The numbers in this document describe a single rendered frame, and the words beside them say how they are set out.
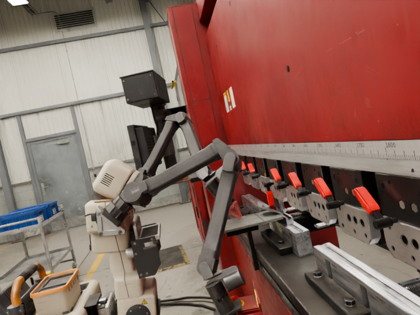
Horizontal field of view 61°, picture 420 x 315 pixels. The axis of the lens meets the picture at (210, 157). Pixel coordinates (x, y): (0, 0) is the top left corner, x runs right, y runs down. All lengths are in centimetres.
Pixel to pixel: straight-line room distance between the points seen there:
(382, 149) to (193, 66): 189
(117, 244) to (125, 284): 17
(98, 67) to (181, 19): 659
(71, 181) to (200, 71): 683
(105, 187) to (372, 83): 113
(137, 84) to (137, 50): 641
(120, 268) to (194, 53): 148
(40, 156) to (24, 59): 226
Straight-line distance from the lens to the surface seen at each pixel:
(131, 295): 162
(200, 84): 245
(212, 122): 243
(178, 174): 132
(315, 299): 114
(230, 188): 126
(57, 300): 168
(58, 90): 912
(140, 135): 259
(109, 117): 881
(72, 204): 902
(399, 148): 68
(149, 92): 259
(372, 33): 70
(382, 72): 68
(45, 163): 909
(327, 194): 91
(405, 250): 75
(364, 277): 102
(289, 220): 154
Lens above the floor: 139
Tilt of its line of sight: 3 degrees down
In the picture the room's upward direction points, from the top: 12 degrees counter-clockwise
